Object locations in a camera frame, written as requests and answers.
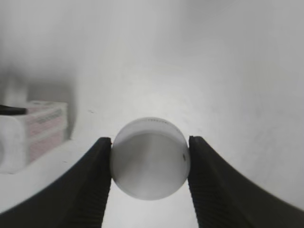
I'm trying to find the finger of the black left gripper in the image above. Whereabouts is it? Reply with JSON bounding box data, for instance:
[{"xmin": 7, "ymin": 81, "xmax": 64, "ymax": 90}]
[{"xmin": 0, "ymin": 105, "xmax": 27, "ymax": 115}]

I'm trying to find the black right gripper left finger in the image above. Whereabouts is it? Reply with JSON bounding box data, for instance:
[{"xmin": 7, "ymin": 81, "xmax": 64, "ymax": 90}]
[{"xmin": 0, "ymin": 138, "xmax": 111, "ymax": 228}]

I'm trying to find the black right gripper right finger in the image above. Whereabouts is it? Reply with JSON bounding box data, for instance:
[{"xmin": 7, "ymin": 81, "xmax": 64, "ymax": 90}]
[{"xmin": 188, "ymin": 136, "xmax": 304, "ymax": 228}]

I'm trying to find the white square drink bottle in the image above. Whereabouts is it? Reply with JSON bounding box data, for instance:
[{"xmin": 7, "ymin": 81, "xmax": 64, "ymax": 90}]
[{"xmin": 0, "ymin": 101, "xmax": 68, "ymax": 174}]

